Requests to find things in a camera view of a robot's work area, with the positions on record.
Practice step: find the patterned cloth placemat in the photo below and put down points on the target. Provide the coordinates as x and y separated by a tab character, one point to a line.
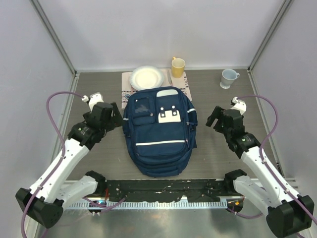
126	88

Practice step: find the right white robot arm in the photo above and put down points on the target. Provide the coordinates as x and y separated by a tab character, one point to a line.
285	210

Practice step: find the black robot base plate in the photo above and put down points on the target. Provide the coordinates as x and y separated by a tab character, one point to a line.
168	190

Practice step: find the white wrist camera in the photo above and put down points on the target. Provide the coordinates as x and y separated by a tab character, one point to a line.
93	99
239	105

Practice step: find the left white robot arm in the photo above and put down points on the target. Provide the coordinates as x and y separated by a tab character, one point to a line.
46	200

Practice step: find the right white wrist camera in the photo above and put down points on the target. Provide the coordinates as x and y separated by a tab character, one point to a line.
239	105

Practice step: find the slotted cable duct rail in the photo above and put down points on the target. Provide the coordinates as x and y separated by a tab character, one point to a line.
182	204

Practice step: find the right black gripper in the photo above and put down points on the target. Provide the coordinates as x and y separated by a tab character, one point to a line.
216	114

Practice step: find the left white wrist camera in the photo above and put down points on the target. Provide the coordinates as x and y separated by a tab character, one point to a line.
93	99

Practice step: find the navy blue student backpack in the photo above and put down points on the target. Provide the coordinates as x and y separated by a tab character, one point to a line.
160	128

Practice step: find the yellow ceramic mug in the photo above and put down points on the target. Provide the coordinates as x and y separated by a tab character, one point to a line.
177	67

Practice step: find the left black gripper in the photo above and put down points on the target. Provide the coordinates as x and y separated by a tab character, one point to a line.
117	120

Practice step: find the white paper plate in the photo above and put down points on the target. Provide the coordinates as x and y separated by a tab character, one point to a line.
146	77

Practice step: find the light blue footed cup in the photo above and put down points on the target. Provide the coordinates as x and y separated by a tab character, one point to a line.
228	76

